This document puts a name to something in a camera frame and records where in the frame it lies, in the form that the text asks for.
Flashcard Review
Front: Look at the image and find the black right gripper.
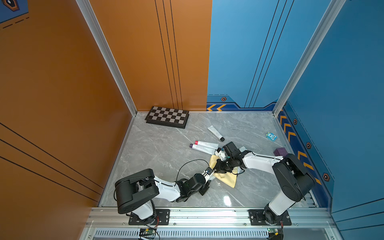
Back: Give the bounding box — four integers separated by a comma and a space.
210, 157, 235, 174

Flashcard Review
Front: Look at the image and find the yellow cleaning cloth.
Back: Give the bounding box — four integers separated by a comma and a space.
209, 155, 237, 188

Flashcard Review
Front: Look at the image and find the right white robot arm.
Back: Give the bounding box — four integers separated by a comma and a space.
213, 150, 316, 225

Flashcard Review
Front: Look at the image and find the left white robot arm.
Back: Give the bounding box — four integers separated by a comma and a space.
114, 167, 214, 223

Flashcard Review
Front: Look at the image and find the white tube pink cap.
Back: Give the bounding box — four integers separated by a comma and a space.
195, 141, 219, 150

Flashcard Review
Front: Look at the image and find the white tube black cap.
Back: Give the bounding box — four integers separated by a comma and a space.
208, 126, 225, 142

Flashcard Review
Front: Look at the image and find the teal small toy card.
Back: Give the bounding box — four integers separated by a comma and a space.
266, 133, 278, 142

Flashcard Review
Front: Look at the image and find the purple cube box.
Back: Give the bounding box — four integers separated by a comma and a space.
274, 148, 289, 156

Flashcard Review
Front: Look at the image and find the folding chessboard box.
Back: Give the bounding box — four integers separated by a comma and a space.
145, 106, 190, 129

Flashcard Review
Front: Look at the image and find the left green circuit board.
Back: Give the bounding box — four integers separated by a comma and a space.
138, 228, 158, 240

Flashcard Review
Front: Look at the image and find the green circuit board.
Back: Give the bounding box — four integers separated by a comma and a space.
138, 228, 158, 240
267, 229, 284, 240

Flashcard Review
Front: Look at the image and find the right green circuit board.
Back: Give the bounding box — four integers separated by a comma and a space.
267, 229, 284, 240

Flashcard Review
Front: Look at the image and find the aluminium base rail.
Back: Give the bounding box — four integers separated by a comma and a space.
80, 207, 342, 240

